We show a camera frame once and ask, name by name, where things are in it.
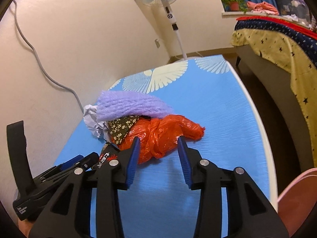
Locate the red blanket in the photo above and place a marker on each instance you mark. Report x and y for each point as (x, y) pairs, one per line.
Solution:
(284, 22)

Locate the potted green plant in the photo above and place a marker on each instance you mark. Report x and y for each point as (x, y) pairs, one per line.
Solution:
(232, 1)

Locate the yellow star bed sheet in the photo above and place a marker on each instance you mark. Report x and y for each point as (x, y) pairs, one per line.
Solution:
(284, 54)

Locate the dark bed frame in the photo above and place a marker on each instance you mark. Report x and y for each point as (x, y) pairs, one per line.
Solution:
(272, 91)

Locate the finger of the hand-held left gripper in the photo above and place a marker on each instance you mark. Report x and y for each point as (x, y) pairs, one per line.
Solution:
(91, 160)
(71, 160)

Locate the orange plastic bag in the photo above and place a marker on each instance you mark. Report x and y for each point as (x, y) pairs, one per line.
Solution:
(163, 133)

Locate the crumpled white paper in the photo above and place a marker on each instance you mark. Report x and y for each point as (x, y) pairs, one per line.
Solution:
(92, 121)

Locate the purple knitted cloth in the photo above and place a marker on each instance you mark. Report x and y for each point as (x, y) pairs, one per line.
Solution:
(131, 104)

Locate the white wall outlet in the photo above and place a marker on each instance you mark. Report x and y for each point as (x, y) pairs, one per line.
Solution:
(157, 43)

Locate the pink cloth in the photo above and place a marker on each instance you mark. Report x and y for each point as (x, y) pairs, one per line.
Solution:
(262, 7)

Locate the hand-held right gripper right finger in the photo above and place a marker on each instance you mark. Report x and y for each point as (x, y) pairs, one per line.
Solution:
(184, 163)

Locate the pink trash bin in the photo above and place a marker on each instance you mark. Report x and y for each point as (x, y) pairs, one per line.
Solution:
(299, 203)

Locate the black red snack packet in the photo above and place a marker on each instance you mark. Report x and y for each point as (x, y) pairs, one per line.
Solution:
(106, 157)

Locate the navy star blanket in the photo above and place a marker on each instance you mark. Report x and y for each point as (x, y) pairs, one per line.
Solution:
(272, 28)

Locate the clear storage bin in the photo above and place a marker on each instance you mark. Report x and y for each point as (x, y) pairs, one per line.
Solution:
(292, 7)

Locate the dark floral wrapper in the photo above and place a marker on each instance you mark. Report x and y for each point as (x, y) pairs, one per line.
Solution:
(122, 129)

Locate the white windowsill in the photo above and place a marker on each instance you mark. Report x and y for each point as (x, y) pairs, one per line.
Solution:
(230, 13)

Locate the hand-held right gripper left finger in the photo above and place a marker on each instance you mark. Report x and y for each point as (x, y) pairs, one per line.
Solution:
(132, 158)

